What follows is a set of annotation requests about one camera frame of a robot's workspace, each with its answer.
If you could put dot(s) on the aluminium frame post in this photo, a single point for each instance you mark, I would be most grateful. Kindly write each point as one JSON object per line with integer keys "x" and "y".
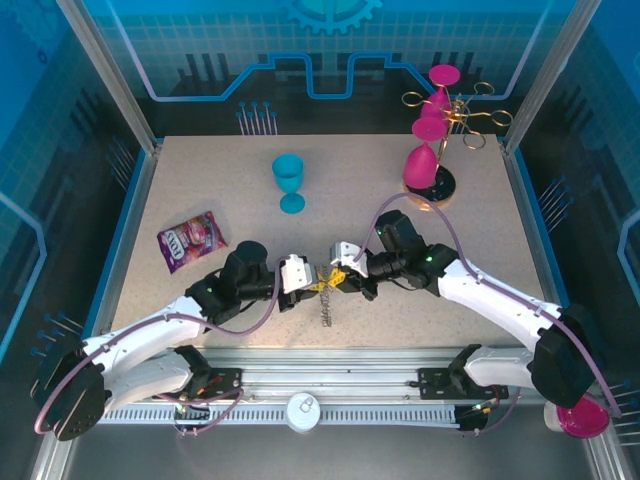
{"x": 550, "y": 75}
{"x": 115, "y": 80}

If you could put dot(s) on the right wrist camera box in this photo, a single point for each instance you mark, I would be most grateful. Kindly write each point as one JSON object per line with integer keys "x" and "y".
{"x": 347, "y": 257}

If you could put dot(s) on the purple candy bag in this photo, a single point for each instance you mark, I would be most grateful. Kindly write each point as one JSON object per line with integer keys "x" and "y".
{"x": 192, "y": 242}

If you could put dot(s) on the teal plastic goblet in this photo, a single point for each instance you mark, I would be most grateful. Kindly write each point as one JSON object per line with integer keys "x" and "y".
{"x": 288, "y": 172}

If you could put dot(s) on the pink and white cup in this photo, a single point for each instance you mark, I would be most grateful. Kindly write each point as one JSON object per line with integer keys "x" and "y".
{"x": 582, "y": 422}

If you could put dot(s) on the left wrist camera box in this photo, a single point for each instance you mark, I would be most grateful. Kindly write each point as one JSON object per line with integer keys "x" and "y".
{"x": 296, "y": 272}

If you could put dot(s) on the white tin can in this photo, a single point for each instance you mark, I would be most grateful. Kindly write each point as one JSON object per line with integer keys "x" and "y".
{"x": 303, "y": 412}

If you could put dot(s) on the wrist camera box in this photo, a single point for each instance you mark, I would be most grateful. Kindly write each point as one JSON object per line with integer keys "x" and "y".
{"x": 347, "y": 257}
{"x": 296, "y": 272}

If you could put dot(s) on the gold glass rack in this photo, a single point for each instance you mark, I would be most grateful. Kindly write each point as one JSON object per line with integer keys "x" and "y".
{"x": 445, "y": 187}

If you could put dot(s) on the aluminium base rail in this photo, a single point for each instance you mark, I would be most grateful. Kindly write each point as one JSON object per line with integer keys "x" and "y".
{"x": 325, "y": 367}

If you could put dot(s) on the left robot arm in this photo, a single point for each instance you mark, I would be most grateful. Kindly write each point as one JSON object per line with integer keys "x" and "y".
{"x": 150, "y": 330}

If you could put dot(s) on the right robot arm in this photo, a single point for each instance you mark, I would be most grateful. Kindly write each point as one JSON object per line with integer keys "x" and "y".
{"x": 500, "y": 305}

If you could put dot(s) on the blue table edge strip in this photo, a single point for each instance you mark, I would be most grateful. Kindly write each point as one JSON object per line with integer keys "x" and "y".
{"x": 117, "y": 250}

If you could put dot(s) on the pink plastic goblet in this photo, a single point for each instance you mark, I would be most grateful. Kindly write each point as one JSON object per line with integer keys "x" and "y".
{"x": 419, "y": 167}
{"x": 444, "y": 75}

